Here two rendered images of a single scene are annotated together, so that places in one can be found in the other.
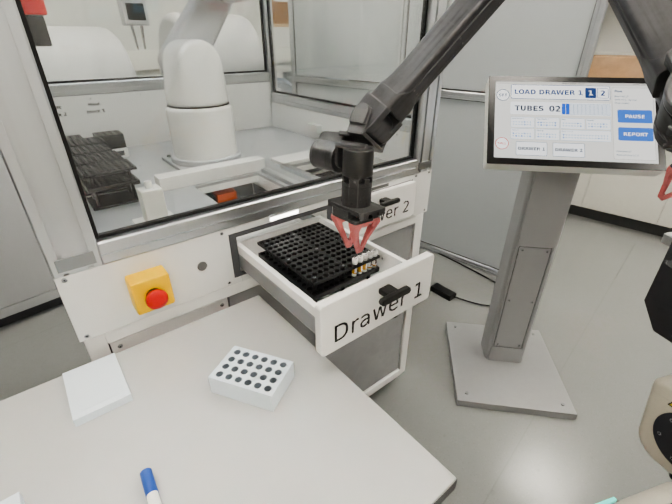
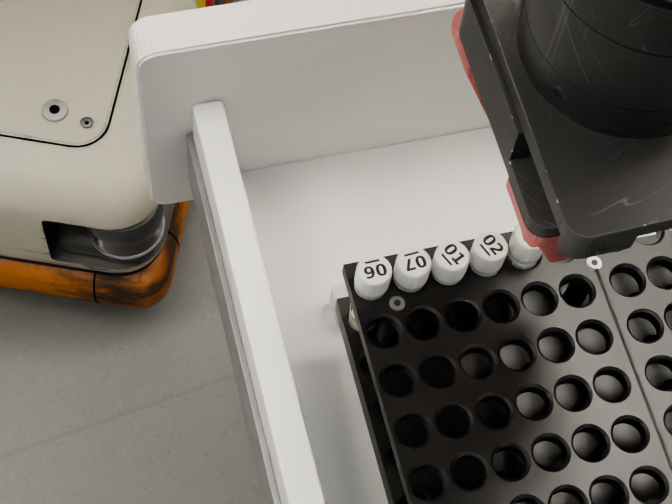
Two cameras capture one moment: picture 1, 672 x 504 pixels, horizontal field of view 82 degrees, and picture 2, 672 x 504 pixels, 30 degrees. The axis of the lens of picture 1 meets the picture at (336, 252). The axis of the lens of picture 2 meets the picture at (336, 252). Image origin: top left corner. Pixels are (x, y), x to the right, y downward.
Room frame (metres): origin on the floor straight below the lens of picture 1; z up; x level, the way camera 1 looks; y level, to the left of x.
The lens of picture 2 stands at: (0.92, -0.05, 1.29)
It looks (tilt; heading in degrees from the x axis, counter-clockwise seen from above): 63 degrees down; 195
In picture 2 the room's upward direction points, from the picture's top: 10 degrees clockwise
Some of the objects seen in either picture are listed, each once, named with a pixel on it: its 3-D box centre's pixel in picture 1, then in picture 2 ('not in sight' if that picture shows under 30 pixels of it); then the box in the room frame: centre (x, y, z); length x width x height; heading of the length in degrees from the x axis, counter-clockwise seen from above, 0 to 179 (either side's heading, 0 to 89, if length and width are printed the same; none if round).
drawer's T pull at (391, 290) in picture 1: (390, 292); not in sight; (0.58, -0.10, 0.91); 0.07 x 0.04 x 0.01; 129
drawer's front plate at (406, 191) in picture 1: (379, 209); not in sight; (1.05, -0.13, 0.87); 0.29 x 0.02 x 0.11; 129
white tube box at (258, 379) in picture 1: (252, 376); not in sight; (0.50, 0.15, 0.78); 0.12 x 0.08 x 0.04; 70
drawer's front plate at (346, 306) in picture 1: (379, 300); (489, 62); (0.60, -0.08, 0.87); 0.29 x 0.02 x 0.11; 129
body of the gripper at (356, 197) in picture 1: (356, 194); (644, 1); (0.70, -0.04, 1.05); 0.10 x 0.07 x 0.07; 39
